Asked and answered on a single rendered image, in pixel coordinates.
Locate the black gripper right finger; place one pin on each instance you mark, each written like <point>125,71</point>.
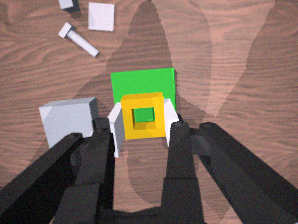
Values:
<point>255,191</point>

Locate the light grey block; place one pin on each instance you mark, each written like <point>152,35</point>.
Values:
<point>63,117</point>

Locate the green square plate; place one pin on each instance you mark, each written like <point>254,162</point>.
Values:
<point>144,81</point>

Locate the yellow square nut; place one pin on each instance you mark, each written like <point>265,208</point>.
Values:
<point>135,130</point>

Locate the white square-head bolt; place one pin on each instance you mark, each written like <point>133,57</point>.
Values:
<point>68,32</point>

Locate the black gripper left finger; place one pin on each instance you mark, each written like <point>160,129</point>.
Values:
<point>36,193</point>

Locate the grey square block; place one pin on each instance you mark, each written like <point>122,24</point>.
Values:
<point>69,5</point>

